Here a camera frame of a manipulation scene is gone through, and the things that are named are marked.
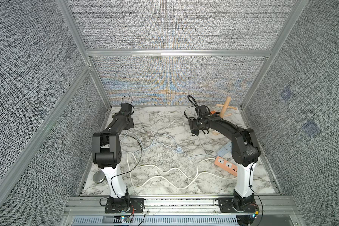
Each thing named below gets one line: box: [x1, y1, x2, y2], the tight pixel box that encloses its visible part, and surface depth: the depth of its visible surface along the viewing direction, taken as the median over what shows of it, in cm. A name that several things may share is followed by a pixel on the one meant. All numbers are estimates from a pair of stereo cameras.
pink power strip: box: [214, 155, 238, 177], surface depth 87 cm
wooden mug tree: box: [215, 96, 238, 119], surface depth 89 cm
